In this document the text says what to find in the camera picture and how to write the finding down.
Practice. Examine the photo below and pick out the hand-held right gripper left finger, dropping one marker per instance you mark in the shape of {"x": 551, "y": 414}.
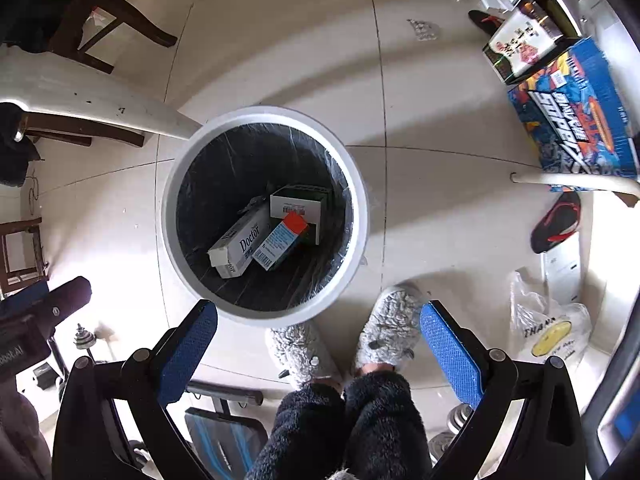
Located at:
{"x": 187, "y": 355}

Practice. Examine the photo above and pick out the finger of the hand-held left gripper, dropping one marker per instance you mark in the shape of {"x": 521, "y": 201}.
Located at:
{"x": 65, "y": 302}
{"x": 22, "y": 300}

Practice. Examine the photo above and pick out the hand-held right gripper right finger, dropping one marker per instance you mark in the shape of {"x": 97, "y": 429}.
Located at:
{"x": 450, "y": 355}

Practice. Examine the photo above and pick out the white round trash bin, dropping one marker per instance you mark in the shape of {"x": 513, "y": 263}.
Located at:
{"x": 172, "y": 245}

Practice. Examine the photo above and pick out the person's left forearm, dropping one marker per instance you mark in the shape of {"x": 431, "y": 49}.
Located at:
{"x": 20, "y": 435}

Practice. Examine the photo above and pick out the small metal dumbbell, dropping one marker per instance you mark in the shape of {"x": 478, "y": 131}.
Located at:
{"x": 85, "y": 340}

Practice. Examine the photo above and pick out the grey fluffy right slipper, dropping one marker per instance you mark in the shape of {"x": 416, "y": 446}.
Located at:
{"x": 387, "y": 330}

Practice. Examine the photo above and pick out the grey fluffy slipper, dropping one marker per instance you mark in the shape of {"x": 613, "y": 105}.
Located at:
{"x": 297, "y": 350}
{"x": 387, "y": 330}

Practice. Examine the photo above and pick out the black blue padded bench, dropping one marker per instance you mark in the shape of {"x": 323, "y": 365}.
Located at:
{"x": 225, "y": 425}

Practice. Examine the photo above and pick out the stack of metal weight plates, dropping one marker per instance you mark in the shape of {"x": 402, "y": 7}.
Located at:
{"x": 450, "y": 435}

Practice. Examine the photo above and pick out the person's right leg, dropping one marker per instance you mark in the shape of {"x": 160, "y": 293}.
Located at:
{"x": 385, "y": 425}

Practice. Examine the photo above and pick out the person's leg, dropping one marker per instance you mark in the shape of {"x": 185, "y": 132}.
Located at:
{"x": 300, "y": 430}
{"x": 385, "y": 425}

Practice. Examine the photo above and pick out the white smiley plastic bag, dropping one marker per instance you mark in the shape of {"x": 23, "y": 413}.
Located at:
{"x": 550, "y": 335}

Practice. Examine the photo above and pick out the grey fluffy left slipper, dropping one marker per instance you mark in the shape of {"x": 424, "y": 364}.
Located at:
{"x": 297, "y": 350}

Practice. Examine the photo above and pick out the long white carton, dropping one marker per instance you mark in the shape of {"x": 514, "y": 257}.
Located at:
{"x": 240, "y": 247}

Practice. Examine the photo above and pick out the person's left leg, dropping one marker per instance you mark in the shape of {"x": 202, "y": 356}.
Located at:
{"x": 300, "y": 430}

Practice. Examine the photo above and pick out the white flat carton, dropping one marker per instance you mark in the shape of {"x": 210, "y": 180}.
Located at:
{"x": 562, "y": 272}

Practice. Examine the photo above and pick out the blue and red carton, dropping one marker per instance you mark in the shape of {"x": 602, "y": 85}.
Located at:
{"x": 280, "y": 242}

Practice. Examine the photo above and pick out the black framed chair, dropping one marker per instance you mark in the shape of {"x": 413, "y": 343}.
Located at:
{"x": 615, "y": 385}

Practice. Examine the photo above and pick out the black and red sandal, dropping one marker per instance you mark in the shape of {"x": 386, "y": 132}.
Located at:
{"x": 487, "y": 22}
{"x": 556, "y": 225}

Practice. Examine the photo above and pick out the black bin liner bag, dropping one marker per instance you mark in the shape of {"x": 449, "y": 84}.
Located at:
{"x": 215, "y": 175}

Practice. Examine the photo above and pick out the white and green carton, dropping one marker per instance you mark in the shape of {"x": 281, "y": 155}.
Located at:
{"x": 297, "y": 205}

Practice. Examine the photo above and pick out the blue seat cushion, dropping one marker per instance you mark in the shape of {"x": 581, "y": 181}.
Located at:
{"x": 629, "y": 420}

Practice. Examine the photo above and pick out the white table leg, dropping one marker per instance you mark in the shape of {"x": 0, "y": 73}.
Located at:
{"x": 100, "y": 105}
{"x": 575, "y": 180}

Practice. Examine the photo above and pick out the black jacket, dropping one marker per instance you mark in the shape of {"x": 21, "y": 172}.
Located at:
{"x": 30, "y": 25}

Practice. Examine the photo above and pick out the blue printed cardboard box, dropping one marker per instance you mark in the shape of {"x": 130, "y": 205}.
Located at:
{"x": 575, "y": 105}

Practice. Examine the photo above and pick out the dark wooden chair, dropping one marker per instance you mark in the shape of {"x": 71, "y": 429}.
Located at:
{"x": 115, "y": 10}

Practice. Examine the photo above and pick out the white printed gift box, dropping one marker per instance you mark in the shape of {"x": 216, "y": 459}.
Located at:
{"x": 522, "y": 45}

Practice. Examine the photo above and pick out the silver blister pack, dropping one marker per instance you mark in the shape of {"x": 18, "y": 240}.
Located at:
{"x": 423, "y": 30}

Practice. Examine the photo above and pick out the wooden chair frame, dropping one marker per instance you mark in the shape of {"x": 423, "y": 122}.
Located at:
{"x": 20, "y": 255}

